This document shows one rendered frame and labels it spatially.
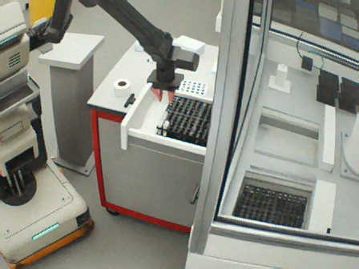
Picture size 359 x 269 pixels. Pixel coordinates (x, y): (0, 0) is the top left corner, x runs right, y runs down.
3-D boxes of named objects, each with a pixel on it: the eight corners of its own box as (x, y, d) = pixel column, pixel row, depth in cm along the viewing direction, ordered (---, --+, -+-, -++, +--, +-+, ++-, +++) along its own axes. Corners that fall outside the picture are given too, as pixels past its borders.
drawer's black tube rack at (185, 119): (155, 142, 153) (155, 126, 148) (172, 109, 165) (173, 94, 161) (222, 159, 149) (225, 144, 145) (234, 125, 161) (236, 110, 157)
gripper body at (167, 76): (153, 73, 146) (153, 54, 141) (184, 78, 144) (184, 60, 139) (146, 85, 142) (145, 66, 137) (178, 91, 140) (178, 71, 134)
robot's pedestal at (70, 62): (49, 161, 255) (35, 58, 203) (67, 130, 276) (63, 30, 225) (88, 177, 249) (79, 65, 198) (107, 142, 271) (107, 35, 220)
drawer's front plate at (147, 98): (121, 149, 152) (120, 123, 144) (151, 98, 172) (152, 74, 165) (126, 150, 151) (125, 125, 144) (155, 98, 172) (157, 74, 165)
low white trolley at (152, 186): (99, 216, 229) (86, 102, 178) (139, 142, 274) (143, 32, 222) (206, 247, 219) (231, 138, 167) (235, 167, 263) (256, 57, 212)
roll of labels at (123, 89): (110, 92, 183) (110, 84, 181) (122, 84, 187) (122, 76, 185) (122, 98, 180) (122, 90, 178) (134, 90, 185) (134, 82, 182)
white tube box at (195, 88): (172, 98, 182) (173, 90, 180) (176, 86, 188) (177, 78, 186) (204, 103, 181) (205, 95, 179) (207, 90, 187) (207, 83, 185)
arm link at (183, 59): (159, 30, 129) (148, 54, 127) (196, 37, 126) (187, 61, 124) (167, 47, 140) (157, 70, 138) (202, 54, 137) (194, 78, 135)
